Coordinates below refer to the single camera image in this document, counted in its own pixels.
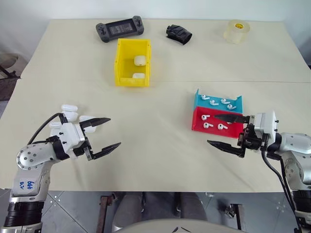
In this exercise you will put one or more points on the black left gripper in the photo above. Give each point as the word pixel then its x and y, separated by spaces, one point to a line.
pixel 87 150

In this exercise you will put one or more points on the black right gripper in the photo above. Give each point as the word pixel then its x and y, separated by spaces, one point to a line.
pixel 252 140

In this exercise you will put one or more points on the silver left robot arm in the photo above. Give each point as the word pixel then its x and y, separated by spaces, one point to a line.
pixel 29 157

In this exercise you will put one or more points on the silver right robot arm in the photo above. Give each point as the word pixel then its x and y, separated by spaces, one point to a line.
pixel 296 145

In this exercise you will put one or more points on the yellow plastic bin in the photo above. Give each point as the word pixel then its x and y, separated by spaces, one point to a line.
pixel 121 60

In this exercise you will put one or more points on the red plastic tray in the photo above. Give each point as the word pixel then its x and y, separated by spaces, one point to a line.
pixel 198 121

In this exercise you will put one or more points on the blue plastic tray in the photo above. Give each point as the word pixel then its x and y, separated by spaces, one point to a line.
pixel 198 103

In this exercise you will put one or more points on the dark grey rounded shape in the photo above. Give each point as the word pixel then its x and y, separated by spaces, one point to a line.
pixel 131 208
pixel 192 206

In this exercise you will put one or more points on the translucent tape roll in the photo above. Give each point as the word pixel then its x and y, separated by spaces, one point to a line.
pixel 234 35

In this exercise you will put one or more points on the black handheld game console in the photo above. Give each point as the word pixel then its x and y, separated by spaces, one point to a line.
pixel 119 28

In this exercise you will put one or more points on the black crumpled fabric sleeve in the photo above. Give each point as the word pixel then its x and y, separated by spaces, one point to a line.
pixel 177 32

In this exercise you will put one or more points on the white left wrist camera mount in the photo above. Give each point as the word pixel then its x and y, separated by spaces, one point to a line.
pixel 69 136

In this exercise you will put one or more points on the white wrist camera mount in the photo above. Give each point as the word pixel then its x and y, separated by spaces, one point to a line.
pixel 267 121
pixel 69 136

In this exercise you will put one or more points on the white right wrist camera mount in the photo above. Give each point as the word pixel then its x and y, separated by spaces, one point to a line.
pixel 267 121

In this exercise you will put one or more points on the grey stool with black frame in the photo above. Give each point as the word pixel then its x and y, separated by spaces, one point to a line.
pixel 8 61

